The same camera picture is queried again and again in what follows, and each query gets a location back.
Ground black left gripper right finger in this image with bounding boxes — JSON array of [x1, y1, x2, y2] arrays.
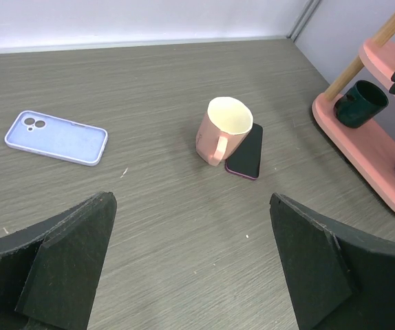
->
[[270, 193, 395, 329]]

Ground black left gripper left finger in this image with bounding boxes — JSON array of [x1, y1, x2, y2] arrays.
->
[[0, 192, 117, 329]]

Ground lilac phone case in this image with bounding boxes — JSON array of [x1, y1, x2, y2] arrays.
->
[[4, 110, 108, 166]]

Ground purple phone black screen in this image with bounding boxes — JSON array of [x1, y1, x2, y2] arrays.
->
[[225, 123, 263, 180]]

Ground dark green mug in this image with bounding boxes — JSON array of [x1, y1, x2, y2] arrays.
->
[[334, 80, 389, 129]]

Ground pink tiered wooden shelf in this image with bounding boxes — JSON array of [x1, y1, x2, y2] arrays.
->
[[312, 13, 395, 212]]

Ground pink mug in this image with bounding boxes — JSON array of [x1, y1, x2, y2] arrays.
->
[[195, 96, 253, 166]]

